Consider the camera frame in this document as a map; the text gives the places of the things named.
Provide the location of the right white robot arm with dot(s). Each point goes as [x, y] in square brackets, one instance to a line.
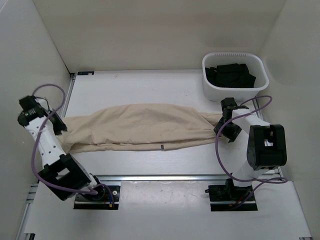
[266, 149]

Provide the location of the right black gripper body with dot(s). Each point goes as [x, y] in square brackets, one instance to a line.
[231, 131]

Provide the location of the black folded garment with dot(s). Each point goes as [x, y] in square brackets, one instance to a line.
[230, 76]

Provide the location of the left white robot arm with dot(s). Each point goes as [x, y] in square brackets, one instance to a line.
[61, 172]

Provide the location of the right aluminium frame rail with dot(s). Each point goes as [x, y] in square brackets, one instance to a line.
[260, 103]

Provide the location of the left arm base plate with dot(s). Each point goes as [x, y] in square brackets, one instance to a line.
[107, 199]

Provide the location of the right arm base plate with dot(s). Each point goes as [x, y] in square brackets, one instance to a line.
[227, 198]

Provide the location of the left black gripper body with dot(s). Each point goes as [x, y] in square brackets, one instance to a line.
[58, 125]

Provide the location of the front aluminium rail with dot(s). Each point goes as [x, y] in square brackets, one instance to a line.
[163, 177]

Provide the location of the aluminium frame rail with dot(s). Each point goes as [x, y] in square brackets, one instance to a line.
[260, 103]
[21, 235]

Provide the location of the left aluminium frame rail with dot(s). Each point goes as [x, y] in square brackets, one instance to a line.
[21, 235]

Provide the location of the beige trousers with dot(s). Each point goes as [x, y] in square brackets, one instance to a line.
[139, 127]

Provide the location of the white plastic basket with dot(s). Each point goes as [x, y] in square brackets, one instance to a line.
[255, 66]

